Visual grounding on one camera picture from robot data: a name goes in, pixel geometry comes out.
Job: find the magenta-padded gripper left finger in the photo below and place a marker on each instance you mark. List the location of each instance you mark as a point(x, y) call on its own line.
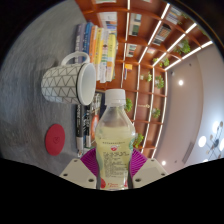
point(76, 173)

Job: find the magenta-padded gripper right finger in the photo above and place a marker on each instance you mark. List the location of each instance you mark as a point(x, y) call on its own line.
point(150, 171)

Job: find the clear bottle of yellow drink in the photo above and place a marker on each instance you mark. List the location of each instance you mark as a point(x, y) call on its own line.
point(115, 140)

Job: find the round recessed ceiling light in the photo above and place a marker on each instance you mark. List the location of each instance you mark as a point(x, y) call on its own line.
point(163, 162)
point(180, 82)

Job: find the flat round red coaster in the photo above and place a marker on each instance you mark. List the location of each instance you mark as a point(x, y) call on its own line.
point(55, 140)

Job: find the branching ceiling lamp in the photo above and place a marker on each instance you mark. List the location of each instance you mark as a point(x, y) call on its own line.
point(202, 141)

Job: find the white mug with triangle pattern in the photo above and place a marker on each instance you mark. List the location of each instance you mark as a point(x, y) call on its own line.
point(60, 83)

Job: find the wooden shelf unit with books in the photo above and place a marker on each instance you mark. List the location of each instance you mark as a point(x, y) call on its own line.
point(146, 66)

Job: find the stack of colourful books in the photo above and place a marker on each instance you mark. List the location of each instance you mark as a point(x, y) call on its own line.
point(96, 50)

